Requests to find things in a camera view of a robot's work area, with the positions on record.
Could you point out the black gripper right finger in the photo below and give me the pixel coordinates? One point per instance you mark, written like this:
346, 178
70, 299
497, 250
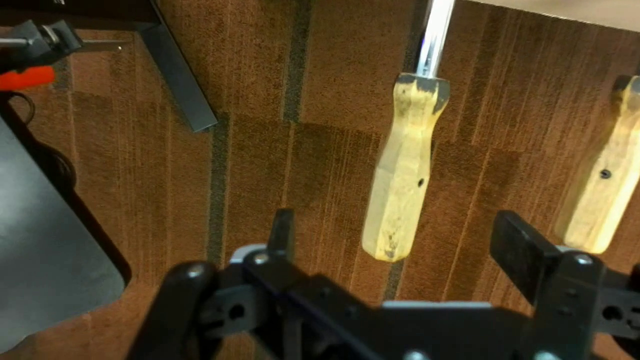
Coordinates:
527, 250

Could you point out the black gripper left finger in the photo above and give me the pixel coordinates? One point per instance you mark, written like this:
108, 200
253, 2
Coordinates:
283, 233

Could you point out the grey metal bar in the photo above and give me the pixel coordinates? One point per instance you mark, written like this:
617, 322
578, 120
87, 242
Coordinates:
183, 87

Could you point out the dark grey robot base plate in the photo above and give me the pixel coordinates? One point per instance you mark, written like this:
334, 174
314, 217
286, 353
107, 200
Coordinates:
47, 253

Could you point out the black clamp with orange tip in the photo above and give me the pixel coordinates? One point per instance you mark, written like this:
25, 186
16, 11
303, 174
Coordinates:
31, 79

